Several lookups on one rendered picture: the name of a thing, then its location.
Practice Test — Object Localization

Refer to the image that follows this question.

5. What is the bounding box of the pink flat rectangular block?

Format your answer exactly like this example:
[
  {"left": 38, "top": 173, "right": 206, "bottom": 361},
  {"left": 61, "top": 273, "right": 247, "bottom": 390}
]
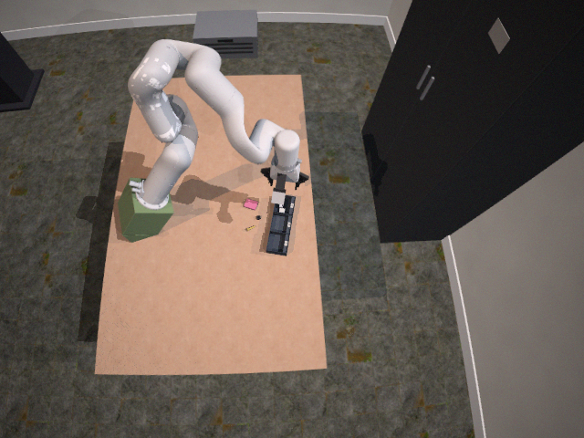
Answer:
[{"left": 244, "top": 199, "right": 258, "bottom": 210}]

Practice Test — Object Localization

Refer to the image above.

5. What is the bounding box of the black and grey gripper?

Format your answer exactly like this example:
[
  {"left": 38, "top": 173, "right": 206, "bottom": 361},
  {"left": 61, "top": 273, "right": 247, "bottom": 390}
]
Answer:
[{"left": 261, "top": 157, "right": 309, "bottom": 190}]

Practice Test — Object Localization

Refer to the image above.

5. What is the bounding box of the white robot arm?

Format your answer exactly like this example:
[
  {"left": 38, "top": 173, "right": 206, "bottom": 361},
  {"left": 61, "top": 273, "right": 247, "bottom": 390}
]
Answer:
[{"left": 128, "top": 39, "right": 302, "bottom": 210}]

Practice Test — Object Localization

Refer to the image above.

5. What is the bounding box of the dark grey rack of bins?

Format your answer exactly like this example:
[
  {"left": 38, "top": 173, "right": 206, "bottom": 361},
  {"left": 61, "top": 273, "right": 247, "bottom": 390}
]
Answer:
[{"left": 266, "top": 195, "right": 296, "bottom": 256}]

